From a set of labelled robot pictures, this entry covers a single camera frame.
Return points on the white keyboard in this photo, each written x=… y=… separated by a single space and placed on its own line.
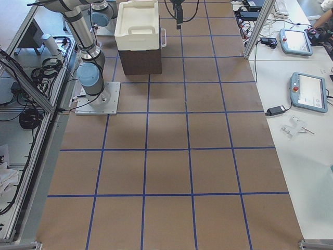
x=281 y=8

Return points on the clear plastic parts bag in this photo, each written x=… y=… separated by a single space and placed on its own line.
x=295 y=128

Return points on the white drawer handle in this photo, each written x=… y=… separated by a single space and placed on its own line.
x=163 y=37

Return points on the upper blue teach pendant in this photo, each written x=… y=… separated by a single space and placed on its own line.
x=295 y=42

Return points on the dark wooden cabinet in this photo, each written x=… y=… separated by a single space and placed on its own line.
x=141 y=62

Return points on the lower blue teach pendant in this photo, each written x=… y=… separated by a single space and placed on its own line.
x=308 y=92

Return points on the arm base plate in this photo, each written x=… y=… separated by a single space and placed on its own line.
x=106 y=103
x=103 y=31

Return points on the white plastic crate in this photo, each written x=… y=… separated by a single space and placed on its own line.
x=137 y=27

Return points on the small black power adapter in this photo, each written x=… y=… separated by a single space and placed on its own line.
x=273 y=111

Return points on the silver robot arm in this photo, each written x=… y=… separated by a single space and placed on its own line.
x=104 y=12
x=90 y=72

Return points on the blue teach pendant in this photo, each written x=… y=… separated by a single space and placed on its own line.
x=295 y=42
x=308 y=92

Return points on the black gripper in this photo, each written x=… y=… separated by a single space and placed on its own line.
x=178 y=12

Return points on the aluminium frame post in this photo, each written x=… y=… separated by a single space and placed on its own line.
x=261 y=20

